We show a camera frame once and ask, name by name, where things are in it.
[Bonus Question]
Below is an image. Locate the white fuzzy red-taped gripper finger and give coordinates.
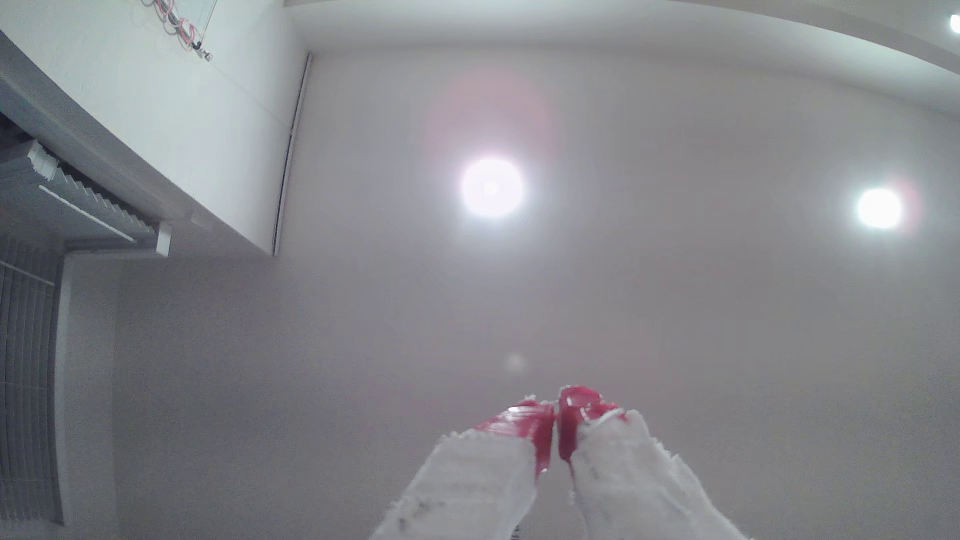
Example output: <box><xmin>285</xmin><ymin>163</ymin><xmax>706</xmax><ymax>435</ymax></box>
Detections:
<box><xmin>558</xmin><ymin>385</ymin><xmax>753</xmax><ymax>540</ymax></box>
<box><xmin>369</xmin><ymin>397</ymin><xmax>557</xmax><ymax>540</ymax></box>

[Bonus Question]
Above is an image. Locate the grey window blind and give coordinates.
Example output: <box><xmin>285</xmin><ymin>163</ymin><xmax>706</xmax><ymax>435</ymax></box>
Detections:
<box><xmin>0</xmin><ymin>238</ymin><xmax>66</xmax><ymax>525</ymax></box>

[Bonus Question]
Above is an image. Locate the red and white wire bundle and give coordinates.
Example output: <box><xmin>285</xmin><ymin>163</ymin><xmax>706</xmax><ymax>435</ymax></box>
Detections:
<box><xmin>142</xmin><ymin>0</ymin><xmax>215</xmax><ymax>63</ymax></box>

